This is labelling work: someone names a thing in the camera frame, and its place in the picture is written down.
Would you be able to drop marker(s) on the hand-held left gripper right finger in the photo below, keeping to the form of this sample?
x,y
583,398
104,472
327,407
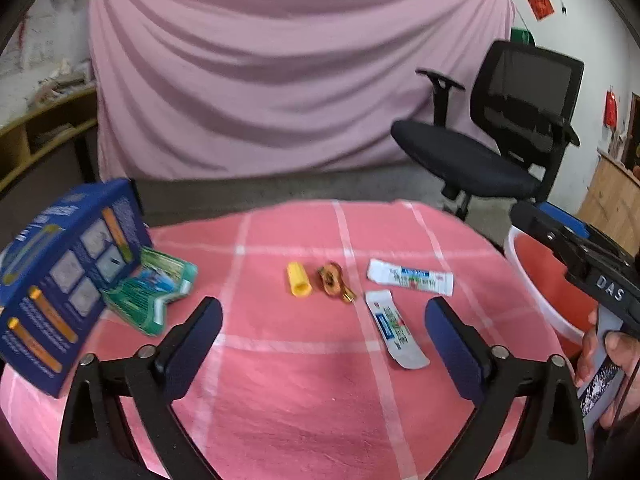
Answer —
x,y
452,347

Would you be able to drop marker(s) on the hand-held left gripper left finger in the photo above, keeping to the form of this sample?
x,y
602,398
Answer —
x,y
192,347

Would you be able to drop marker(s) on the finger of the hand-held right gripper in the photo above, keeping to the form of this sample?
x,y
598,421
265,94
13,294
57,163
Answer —
x,y
567,217
545,232

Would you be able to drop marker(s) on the red bin with white rim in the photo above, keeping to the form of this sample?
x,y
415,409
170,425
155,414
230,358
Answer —
x,y
540,270

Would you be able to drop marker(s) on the white printed sachet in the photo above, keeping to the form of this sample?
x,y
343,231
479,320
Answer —
x,y
395,330
410,277

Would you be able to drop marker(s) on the green packet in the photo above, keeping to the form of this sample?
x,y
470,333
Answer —
x,y
150,290

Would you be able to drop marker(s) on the yellow plastic cap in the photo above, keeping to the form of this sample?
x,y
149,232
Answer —
x,y
298,280

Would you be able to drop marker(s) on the brown gold candy wrapper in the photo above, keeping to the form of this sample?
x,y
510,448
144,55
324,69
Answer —
x,y
330,280

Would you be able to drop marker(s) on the person's right hand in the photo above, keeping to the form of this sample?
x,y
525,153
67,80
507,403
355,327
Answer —
x,y
630,375

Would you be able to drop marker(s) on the wooden cabinet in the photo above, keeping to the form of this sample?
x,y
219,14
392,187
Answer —
x,y
610,195

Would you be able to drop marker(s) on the black office chair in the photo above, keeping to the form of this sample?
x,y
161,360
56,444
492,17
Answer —
x,y
465,160

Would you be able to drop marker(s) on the pink checked tablecloth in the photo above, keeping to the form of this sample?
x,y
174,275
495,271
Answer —
x,y
300,385

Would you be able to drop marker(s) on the red hanging lantern ornament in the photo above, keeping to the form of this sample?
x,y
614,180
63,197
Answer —
x,y
610,107

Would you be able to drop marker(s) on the blue cardboard box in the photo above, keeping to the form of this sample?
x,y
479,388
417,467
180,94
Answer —
x,y
60,285

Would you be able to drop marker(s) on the green sign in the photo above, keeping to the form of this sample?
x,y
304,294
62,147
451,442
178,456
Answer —
x,y
521,37

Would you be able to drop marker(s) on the pink hanging cloth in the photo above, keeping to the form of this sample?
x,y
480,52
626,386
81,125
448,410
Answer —
x,y
275,70

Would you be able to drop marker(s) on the stack of books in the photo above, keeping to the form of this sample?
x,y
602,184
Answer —
x,y
62,82

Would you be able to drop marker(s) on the wooden wall shelf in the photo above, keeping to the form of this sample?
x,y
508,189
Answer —
x,y
15,145

